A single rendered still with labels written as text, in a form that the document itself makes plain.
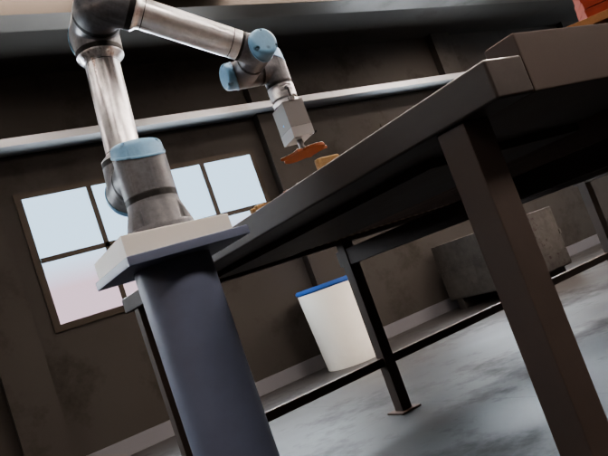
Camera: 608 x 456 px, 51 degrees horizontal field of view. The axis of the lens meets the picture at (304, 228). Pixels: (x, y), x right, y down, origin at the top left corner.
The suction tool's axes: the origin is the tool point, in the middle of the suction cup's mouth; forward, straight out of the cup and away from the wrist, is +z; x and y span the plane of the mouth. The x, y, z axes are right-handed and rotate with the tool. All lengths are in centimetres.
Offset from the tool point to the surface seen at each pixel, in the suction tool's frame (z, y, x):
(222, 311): 33, -24, 43
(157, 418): 88, 351, 20
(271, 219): 17.0, -19.9, 23.4
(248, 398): 52, -25, 43
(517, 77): 17, -88, 7
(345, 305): 57, 311, -141
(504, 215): 35, -80, 12
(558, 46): 13, -86, -5
